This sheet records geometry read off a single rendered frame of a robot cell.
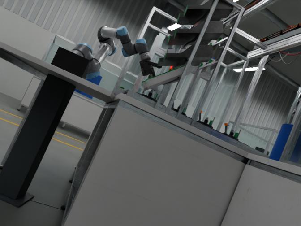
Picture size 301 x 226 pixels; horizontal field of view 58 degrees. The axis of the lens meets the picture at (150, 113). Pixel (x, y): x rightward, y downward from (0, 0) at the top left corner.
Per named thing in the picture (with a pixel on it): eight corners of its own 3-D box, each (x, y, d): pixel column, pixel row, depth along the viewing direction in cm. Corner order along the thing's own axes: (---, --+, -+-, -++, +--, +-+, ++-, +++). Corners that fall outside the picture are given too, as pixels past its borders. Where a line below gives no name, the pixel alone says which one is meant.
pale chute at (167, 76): (148, 86, 159) (146, 79, 159) (148, 89, 172) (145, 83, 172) (193, 70, 161) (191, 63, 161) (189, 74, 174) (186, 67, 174)
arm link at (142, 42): (135, 41, 211) (146, 38, 209) (139, 55, 211) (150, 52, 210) (133, 40, 203) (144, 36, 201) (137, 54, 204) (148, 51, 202)
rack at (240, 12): (162, 115, 154) (217, -10, 160) (149, 114, 190) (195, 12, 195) (194, 131, 158) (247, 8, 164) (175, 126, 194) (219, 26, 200)
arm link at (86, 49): (66, 50, 194) (75, 42, 204) (75, 67, 201) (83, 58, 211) (80, 47, 189) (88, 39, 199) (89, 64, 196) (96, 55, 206)
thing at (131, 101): (118, 98, 128) (121, 92, 128) (104, 103, 275) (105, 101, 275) (343, 203, 156) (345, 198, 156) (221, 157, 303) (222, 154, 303)
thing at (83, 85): (-15, 40, 141) (-13, 35, 141) (44, 75, 230) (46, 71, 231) (109, 96, 142) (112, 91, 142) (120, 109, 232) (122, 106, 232)
